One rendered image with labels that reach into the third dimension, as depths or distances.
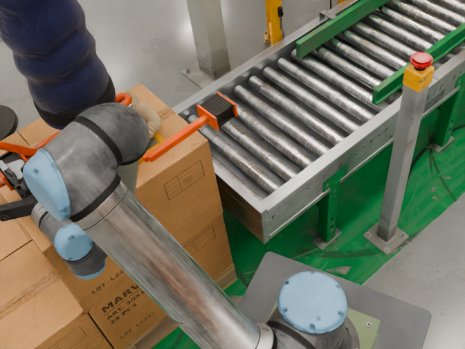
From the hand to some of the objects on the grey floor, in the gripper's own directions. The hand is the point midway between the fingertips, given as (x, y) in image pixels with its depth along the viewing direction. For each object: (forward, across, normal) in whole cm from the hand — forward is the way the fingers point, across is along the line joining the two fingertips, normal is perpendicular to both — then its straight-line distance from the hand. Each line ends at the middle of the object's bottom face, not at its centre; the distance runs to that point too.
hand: (6, 173), depth 152 cm
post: (-53, -108, -120) cm, 170 cm away
